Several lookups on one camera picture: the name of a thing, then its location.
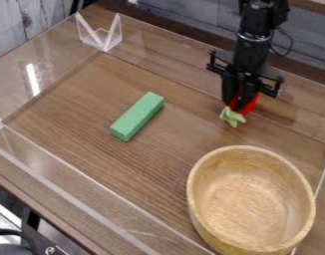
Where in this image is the green rectangular block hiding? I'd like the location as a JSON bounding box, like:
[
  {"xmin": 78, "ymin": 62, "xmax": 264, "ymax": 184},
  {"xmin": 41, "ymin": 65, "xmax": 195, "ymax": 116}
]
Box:
[{"xmin": 109, "ymin": 92, "xmax": 164, "ymax": 141}]

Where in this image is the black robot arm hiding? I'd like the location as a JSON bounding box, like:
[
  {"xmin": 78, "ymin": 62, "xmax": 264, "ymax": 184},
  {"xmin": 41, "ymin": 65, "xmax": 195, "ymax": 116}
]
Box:
[{"xmin": 205, "ymin": 0, "xmax": 290, "ymax": 114}]

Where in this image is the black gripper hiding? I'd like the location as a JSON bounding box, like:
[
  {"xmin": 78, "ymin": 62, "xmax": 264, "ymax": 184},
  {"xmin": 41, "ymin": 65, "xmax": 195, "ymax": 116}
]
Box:
[{"xmin": 205, "ymin": 50, "xmax": 284, "ymax": 113}]

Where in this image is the clear acrylic table enclosure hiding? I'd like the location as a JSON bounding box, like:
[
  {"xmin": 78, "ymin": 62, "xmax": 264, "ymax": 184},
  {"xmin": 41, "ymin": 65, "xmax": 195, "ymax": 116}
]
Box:
[{"xmin": 0, "ymin": 16, "xmax": 325, "ymax": 255}]

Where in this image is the black cable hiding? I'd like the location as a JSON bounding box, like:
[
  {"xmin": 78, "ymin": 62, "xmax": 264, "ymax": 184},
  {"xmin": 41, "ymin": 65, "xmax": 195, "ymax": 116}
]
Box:
[{"xmin": 0, "ymin": 225, "xmax": 37, "ymax": 255}]

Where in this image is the wooden bowl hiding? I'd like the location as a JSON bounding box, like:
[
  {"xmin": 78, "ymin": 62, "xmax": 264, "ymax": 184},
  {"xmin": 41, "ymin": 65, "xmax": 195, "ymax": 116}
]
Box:
[{"xmin": 185, "ymin": 145, "xmax": 315, "ymax": 255}]

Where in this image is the red plush strawberry toy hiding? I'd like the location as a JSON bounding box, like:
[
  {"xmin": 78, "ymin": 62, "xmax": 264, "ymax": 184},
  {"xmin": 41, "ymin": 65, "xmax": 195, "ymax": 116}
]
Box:
[{"xmin": 219, "ymin": 86, "xmax": 259, "ymax": 128}]

